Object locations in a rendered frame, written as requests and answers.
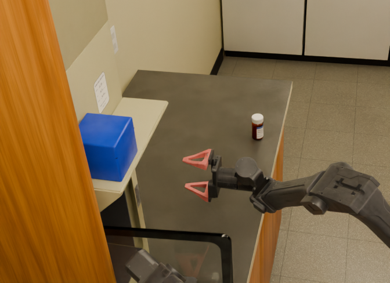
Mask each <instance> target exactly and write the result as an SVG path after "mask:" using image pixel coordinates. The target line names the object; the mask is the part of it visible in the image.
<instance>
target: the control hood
mask: <svg viewBox="0 0 390 283"><path fill-rule="evenodd" d="M167 105H168V102H167V101H162V100H149V99H136V98H128V97H123V98H122V99H121V101H120V103H119V104H118V106H117V108H116V109H115V110H114V112H113V114H112V115H117V116H125V117H132V120H133V127H134V131H135V137H136V144H137V148H138V152H137V154H136V155H135V157H134V159H133V161H132V163H131V165H130V167H129V169H128V171H127V173H126V175H125V177H124V178H123V180H122V182H115V181H110V180H100V179H92V183H93V188H94V191H95V195H96V199H97V204H98V207H99V212H101V211H102V210H104V209H105V208H106V207H108V206H109V205H110V204H112V203H113V202H114V201H115V200H117V199H118V198H119V197H120V196H122V194H123V192H124V190H125V188H126V186H127V184H128V182H129V180H130V178H131V176H132V174H133V172H134V170H135V168H136V166H137V164H138V162H139V160H140V158H141V157H142V155H143V153H144V151H145V149H146V147H147V145H148V143H149V141H150V139H151V137H152V135H153V133H154V131H155V129H156V127H157V125H158V123H159V121H160V119H161V117H162V115H163V113H164V111H165V109H166V107H167Z"/></svg>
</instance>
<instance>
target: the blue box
mask: <svg viewBox="0 0 390 283"><path fill-rule="evenodd" d="M79 128H80V133H81V137H82V142H83V145H84V150H85V154H86V158H87V161H88V166H89V171H90V174H91V178H92V179H100V180H110V181H115V182H122V180H123V178H124V177H125V175H126V173H127V171H128V169H129V167H130V165H131V163H132V161H133V159H134V157H135V155H136V154H137V152H138V148H137V144H136V137H135V131H134V127H133V120H132V117H125V116H117V115H106V114H94V113H86V115H85V116H84V117H83V119H82V121H81V122H80V124H79Z"/></svg>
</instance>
